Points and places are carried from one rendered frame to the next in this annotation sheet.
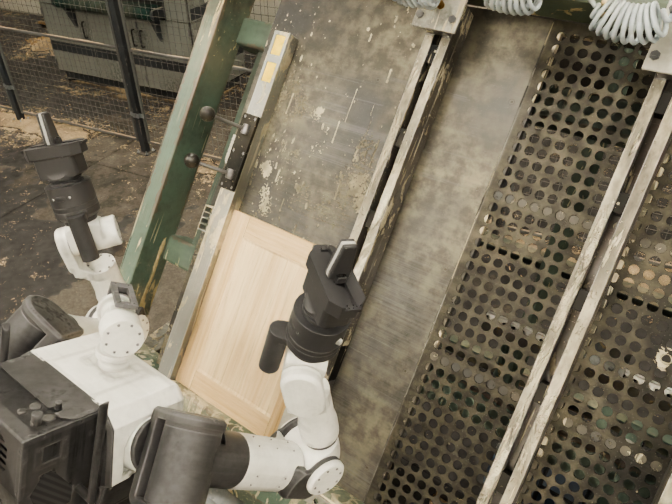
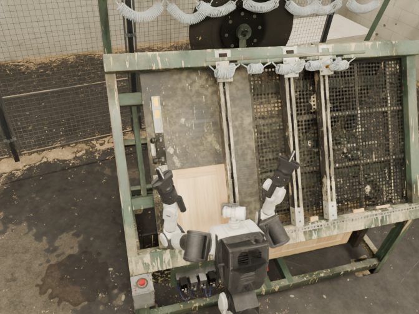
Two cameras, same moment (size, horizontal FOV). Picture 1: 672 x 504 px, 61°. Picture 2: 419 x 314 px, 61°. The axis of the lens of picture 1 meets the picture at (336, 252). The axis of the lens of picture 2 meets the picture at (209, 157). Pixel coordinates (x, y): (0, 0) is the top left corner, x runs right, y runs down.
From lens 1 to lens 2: 1.63 m
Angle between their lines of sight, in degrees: 43
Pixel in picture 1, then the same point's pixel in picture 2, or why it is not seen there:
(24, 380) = (237, 240)
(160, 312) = (26, 267)
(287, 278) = (203, 182)
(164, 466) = (279, 231)
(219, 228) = not seen: hidden behind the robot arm
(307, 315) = (285, 174)
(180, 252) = (141, 202)
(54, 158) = (168, 182)
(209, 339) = (183, 222)
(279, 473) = not seen: hidden behind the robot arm
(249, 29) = (124, 98)
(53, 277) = not seen: outside the picture
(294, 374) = (283, 191)
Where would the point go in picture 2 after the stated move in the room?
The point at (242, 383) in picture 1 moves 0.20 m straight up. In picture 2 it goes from (205, 227) to (207, 206)
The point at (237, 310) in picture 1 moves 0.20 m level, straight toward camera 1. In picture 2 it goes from (189, 205) to (217, 217)
